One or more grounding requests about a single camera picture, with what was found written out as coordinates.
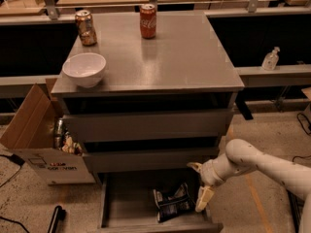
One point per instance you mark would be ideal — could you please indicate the middle grey drawer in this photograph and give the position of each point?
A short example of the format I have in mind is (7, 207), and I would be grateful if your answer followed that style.
(141, 160)

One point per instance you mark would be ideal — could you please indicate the silver can in box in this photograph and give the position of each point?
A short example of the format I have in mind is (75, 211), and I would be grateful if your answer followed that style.
(58, 133)

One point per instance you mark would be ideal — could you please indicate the blue chip bag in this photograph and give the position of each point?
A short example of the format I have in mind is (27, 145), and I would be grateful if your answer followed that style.
(173, 204)

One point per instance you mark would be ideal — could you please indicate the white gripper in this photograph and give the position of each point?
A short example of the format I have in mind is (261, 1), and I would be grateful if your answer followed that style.
(208, 174)

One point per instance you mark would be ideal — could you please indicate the snack packets in box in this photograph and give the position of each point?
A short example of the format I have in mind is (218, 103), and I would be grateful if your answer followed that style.
(70, 146)

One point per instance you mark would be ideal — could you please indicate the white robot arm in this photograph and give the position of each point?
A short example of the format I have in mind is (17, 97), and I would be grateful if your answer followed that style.
(240, 158)

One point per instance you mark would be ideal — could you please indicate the top grey drawer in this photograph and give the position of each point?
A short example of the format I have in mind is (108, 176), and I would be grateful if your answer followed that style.
(148, 126)

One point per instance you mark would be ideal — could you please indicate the white bowl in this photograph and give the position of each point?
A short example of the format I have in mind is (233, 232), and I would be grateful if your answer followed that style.
(85, 69)

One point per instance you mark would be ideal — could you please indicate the open bottom grey drawer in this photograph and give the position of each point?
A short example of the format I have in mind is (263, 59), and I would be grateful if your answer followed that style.
(128, 203)

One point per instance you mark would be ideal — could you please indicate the grey drawer cabinet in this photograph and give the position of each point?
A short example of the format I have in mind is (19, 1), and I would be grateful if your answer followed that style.
(183, 68)

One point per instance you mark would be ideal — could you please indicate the black object bottom left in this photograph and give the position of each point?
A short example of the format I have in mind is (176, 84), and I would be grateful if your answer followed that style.
(58, 215)

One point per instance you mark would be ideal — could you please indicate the clear sanitizer pump bottle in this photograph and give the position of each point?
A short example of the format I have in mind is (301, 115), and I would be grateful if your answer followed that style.
(270, 61)

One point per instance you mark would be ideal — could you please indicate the red coca-cola can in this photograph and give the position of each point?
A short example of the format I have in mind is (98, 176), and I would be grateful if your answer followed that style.
(148, 21)

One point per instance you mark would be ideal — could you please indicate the gold patterned can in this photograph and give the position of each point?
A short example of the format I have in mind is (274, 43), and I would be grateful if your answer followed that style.
(86, 30)

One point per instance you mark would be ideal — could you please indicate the open cardboard box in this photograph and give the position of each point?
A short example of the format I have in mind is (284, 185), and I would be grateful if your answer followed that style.
(30, 136)

